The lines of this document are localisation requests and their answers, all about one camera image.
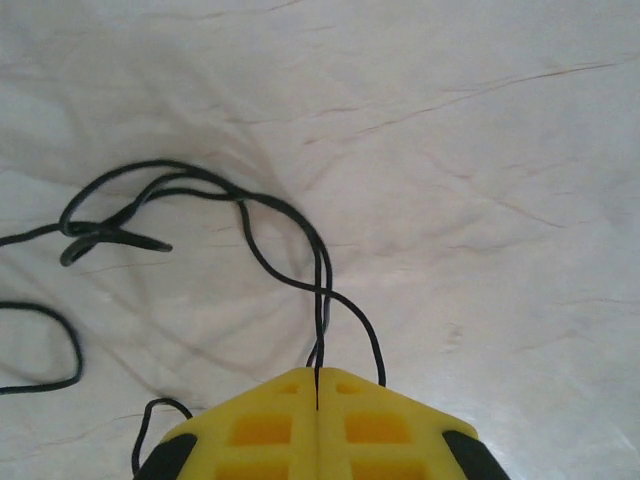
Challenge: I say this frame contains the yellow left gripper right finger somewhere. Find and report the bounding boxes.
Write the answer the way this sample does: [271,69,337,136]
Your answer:
[317,367,511,480]

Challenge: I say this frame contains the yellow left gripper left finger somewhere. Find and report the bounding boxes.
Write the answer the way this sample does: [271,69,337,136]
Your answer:
[132,367,321,480]

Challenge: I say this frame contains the black thin cable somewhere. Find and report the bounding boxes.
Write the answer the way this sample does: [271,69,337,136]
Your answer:
[0,158,386,480]

